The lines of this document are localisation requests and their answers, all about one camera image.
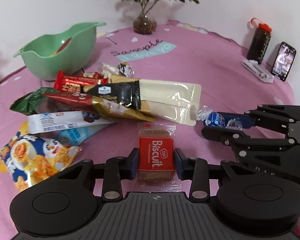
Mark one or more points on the dark bottle red cap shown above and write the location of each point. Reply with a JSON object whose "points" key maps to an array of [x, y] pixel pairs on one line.
{"points": [[260, 41]]}

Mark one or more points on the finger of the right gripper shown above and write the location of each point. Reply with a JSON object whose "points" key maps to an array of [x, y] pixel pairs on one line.
{"points": [[235, 121], [227, 136]]}

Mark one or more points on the black smartphone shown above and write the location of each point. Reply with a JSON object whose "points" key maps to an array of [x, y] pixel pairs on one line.
{"points": [[283, 61]]}

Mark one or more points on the white phone stand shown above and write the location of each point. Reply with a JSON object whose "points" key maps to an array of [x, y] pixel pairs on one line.
{"points": [[261, 73]]}

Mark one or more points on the red chocolate bar wrapper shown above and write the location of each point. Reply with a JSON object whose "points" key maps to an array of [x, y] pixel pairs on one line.
{"points": [[72, 84]]}

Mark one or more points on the green plastic bowl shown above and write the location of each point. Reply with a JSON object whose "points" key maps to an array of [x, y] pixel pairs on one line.
{"points": [[68, 51]]}

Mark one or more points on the yellow blue cartoon snack bag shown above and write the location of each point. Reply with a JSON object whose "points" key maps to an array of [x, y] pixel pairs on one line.
{"points": [[30, 159]]}

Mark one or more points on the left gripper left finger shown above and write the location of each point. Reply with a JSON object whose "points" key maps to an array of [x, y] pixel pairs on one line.
{"points": [[118, 169]]}

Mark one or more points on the light blue snack bar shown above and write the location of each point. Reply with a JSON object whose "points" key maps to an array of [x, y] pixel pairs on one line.
{"points": [[75, 136]]}

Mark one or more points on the cream long snack pouch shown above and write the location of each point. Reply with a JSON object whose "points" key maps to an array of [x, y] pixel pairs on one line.
{"points": [[171, 100]]}

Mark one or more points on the dark red gold snack bar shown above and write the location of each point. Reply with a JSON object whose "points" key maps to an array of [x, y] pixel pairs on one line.
{"points": [[93, 104]]}

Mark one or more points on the black gold snack pouch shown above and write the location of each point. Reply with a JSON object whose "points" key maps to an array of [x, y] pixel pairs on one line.
{"points": [[123, 93]]}

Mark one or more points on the red Biscuit packet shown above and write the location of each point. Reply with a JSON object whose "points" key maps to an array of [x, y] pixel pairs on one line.
{"points": [[156, 169]]}

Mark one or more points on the green snack bag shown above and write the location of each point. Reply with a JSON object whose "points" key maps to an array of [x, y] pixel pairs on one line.
{"points": [[37, 103]]}

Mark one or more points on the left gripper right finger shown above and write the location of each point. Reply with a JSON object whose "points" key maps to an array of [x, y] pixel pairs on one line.
{"points": [[197, 171]]}

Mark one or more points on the black gold candy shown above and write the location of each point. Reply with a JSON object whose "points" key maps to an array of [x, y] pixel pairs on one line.
{"points": [[125, 69]]}

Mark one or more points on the white blueberry snack bar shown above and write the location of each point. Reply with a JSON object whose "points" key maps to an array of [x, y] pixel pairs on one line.
{"points": [[60, 121]]}

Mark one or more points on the white nougat candy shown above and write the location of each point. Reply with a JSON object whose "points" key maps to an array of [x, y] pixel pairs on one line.
{"points": [[108, 70]]}

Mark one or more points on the blue candy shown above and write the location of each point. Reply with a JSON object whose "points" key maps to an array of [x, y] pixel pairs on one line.
{"points": [[208, 116]]}

